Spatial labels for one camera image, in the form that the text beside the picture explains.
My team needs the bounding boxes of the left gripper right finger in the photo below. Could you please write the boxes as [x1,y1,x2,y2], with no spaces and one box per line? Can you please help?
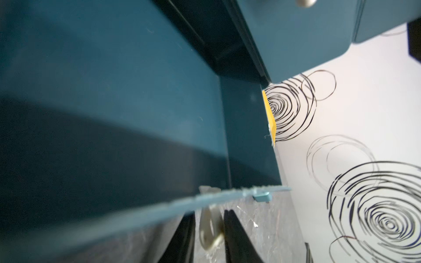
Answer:
[224,210,263,263]

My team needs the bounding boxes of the teal plug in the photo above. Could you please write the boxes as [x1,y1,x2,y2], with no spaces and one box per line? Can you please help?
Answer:
[253,192,273,203]

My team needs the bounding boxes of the yellow cutting board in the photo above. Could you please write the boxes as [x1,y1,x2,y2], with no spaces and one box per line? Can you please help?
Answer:
[262,91,276,147]

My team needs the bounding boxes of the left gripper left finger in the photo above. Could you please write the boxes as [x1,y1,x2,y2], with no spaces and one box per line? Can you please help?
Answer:
[158,212,196,263]

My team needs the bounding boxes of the teal drawer cabinet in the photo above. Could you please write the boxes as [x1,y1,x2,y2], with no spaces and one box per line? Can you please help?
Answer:
[1,1,421,263]

